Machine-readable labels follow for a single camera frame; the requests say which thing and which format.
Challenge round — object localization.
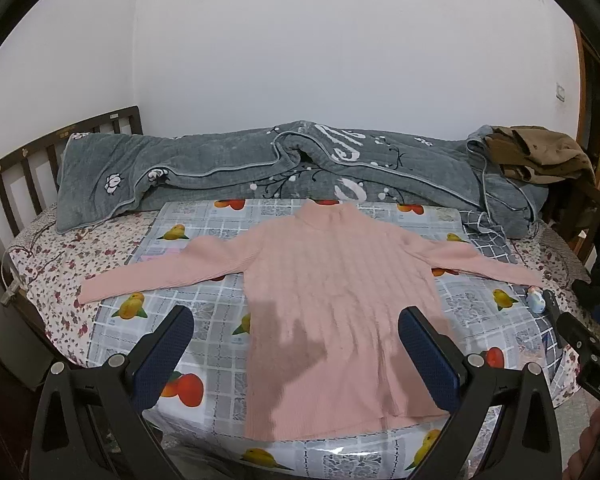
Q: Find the small white blue bottle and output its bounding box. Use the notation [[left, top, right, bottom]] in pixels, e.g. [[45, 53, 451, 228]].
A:
[[526, 286, 546, 315]]

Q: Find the brown clothes pile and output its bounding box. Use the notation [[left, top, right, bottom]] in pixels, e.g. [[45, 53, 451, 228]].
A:
[[486, 126, 595, 185]]

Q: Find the pink knitted sweater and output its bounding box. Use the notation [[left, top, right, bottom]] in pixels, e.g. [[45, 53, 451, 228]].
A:
[[79, 202, 541, 441]]

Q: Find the white wall switch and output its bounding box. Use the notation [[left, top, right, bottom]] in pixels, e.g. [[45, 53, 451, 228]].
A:
[[555, 84, 566, 103]]

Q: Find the person's right hand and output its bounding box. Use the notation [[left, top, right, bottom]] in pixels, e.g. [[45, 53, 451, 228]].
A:
[[562, 406, 600, 480]]

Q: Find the brown wooden door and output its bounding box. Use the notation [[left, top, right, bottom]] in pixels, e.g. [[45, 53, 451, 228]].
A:
[[574, 26, 600, 190]]

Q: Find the floral bed sheet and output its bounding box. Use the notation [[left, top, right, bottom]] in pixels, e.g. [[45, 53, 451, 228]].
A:
[[6, 206, 158, 365]]

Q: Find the grey floral quilt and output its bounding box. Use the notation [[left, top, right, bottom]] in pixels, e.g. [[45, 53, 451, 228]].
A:
[[56, 120, 548, 238]]

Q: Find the grey checked cloth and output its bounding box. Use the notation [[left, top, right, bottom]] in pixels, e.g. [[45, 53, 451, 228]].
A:
[[460, 210, 518, 264]]

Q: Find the dark wooden headboard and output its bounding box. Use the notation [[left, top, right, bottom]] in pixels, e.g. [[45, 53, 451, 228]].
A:
[[0, 105, 143, 286]]

